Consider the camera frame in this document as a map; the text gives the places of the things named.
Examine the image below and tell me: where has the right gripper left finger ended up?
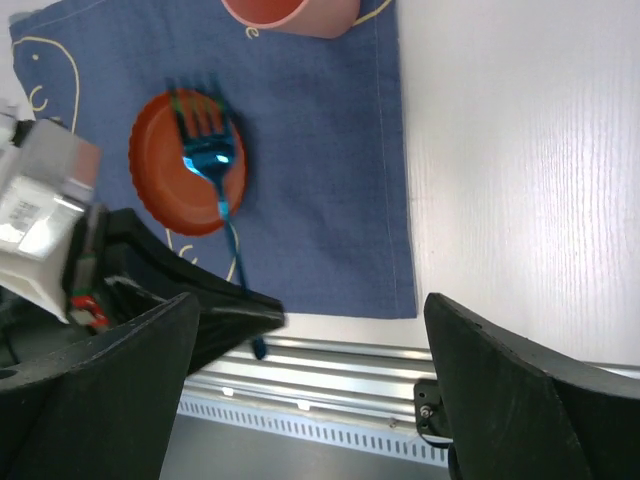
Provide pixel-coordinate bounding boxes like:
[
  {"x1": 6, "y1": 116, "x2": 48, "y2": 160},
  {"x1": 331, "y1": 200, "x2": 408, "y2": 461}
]
[{"x1": 1, "y1": 294, "x2": 199, "y2": 479}]

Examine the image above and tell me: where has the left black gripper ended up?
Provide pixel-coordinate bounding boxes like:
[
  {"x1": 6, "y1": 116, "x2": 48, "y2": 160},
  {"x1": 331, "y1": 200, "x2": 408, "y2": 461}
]
[{"x1": 1, "y1": 208, "x2": 285, "y2": 375}]

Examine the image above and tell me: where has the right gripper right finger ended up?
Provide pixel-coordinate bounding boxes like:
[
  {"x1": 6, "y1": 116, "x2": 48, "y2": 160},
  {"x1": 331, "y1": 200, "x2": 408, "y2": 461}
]
[{"x1": 424, "y1": 293, "x2": 639, "y2": 479}]

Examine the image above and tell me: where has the orange plastic plate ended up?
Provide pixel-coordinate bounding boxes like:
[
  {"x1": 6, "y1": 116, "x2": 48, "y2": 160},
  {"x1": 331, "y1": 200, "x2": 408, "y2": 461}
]
[{"x1": 128, "y1": 88, "x2": 248, "y2": 237}]

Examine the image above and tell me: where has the blue cloth placemat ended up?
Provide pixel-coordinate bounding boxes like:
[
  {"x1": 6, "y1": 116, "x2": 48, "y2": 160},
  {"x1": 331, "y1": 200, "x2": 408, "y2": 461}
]
[{"x1": 10, "y1": 1, "x2": 416, "y2": 319}]

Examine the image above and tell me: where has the pink plastic cup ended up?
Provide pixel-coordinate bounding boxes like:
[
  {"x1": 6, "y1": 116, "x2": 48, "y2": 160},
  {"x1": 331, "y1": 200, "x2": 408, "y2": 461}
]
[{"x1": 222, "y1": 0, "x2": 361, "y2": 39}]

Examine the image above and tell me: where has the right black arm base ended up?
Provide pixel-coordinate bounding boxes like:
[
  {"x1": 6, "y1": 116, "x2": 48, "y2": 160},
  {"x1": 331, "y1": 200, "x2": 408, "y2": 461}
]
[{"x1": 413, "y1": 379, "x2": 453, "y2": 449}]

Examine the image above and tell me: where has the perforated grey cable duct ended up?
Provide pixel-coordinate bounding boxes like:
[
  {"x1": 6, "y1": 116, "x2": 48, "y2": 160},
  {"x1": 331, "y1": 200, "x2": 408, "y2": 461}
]
[{"x1": 177, "y1": 394, "x2": 447, "y2": 468}]

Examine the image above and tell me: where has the aluminium frame rail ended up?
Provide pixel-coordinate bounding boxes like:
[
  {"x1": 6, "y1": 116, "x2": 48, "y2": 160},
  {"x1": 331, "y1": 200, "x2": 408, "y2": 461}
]
[{"x1": 182, "y1": 334, "x2": 640, "y2": 431}]

